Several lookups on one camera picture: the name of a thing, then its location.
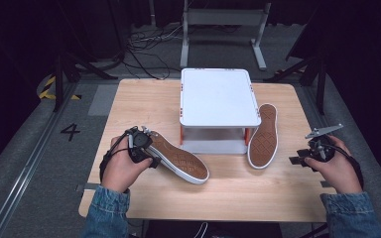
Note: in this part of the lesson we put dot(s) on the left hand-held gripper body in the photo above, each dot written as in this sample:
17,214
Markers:
140,142

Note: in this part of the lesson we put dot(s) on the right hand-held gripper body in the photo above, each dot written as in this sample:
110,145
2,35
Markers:
320,148

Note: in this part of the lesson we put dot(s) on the black canvas sneaker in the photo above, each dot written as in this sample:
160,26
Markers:
182,160
263,139

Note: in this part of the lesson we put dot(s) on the white shoe rack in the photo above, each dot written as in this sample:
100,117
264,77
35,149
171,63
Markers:
218,97

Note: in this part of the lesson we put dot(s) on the person's right hand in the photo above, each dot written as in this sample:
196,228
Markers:
339,173

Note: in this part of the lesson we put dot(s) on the person's left hand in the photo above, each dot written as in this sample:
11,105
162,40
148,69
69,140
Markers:
120,173

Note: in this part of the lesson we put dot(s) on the black tripod stand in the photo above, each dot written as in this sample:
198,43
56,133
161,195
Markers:
320,86
59,82

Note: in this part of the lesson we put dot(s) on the grey metal stand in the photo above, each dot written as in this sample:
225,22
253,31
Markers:
225,17

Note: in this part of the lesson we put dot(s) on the metal floor rail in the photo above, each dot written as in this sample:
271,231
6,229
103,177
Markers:
29,165

